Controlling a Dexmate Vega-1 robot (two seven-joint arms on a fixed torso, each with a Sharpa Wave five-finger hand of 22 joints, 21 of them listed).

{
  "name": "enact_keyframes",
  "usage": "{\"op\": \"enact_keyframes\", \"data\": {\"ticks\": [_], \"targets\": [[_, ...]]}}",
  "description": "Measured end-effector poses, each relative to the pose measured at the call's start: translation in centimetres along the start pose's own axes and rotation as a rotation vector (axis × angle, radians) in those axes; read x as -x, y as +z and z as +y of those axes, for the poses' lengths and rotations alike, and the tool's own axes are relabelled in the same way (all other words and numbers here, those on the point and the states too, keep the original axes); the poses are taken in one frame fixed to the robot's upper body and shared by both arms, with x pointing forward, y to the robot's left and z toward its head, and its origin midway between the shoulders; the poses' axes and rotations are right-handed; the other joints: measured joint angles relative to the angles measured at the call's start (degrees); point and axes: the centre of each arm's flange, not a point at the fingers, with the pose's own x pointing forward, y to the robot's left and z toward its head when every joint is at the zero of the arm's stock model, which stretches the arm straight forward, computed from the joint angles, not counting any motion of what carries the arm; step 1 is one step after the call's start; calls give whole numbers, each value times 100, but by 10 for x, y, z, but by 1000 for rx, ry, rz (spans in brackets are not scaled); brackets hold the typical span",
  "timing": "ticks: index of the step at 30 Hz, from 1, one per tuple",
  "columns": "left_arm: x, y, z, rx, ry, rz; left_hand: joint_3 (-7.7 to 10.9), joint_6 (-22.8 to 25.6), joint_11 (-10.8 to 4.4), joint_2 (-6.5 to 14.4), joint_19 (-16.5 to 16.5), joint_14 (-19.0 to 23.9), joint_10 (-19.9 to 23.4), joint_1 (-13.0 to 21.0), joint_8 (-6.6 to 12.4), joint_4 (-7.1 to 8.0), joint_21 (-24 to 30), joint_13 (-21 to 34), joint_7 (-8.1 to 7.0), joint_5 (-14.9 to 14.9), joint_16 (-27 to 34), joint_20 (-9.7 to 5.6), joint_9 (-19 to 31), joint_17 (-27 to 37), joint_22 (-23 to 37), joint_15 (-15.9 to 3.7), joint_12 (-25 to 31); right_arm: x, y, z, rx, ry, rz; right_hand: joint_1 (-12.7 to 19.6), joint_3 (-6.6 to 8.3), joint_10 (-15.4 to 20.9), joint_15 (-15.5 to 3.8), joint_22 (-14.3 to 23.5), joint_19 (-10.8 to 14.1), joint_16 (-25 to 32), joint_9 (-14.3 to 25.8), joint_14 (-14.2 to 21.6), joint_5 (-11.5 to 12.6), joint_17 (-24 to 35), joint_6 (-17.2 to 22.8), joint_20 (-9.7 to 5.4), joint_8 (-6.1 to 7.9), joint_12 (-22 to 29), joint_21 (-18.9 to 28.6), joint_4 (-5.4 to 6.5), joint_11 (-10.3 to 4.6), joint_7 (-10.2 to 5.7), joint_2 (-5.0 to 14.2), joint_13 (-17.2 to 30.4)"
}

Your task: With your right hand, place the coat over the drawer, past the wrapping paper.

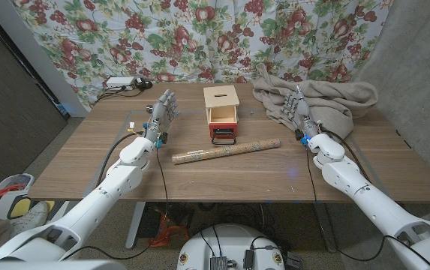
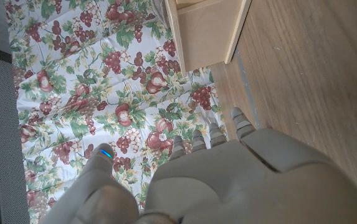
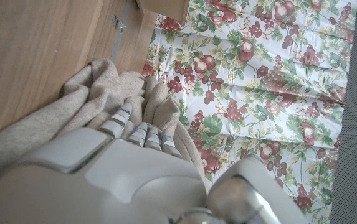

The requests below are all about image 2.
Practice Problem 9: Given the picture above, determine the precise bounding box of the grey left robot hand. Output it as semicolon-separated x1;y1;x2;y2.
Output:
39;107;357;224

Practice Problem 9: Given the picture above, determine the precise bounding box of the light wooden drawer box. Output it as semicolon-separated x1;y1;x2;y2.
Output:
164;0;253;77

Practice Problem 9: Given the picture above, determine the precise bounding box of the floral fruit print backdrop cloth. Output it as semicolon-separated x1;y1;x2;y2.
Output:
4;0;229;224

